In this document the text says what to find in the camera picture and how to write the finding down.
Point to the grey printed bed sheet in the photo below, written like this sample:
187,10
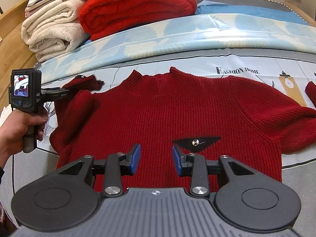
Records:
290,72

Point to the bright red folded blanket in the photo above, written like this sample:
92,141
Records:
100,18

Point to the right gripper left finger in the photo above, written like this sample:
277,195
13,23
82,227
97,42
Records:
71,194

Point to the person's left hand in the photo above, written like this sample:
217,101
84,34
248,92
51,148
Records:
15,127

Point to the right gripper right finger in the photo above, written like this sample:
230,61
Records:
242,196

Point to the cream folded blanket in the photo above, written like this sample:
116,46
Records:
54,29

